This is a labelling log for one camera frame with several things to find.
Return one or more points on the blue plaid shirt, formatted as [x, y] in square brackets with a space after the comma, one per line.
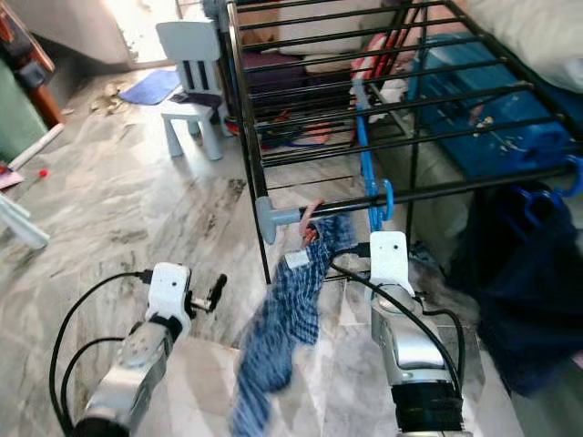
[282, 319]

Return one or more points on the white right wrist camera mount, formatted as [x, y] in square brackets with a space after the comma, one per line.
[390, 262]

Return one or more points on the blue floor mat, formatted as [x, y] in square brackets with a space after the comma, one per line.
[148, 86]

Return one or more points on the dark navy garment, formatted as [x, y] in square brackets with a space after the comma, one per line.
[519, 291]

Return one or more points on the brown wooden post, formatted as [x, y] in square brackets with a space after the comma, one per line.
[27, 55]

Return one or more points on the white tube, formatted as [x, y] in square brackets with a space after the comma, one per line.
[36, 147]

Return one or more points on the black metal drying rack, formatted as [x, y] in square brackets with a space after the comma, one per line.
[244, 109]

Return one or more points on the green bin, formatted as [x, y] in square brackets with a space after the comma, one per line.
[18, 114]

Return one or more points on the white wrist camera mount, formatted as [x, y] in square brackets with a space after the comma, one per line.
[171, 289]
[390, 262]

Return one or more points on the blue plastic storage box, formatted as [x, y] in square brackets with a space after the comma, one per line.
[483, 137]

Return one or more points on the blue plastic hanger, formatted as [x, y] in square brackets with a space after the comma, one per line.
[391, 196]
[363, 146]
[533, 196]

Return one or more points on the brown crumpled scraps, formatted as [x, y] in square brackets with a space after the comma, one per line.
[109, 98]

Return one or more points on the beige pillow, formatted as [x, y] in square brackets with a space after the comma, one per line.
[528, 23]

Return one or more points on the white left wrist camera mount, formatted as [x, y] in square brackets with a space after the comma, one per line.
[171, 289]

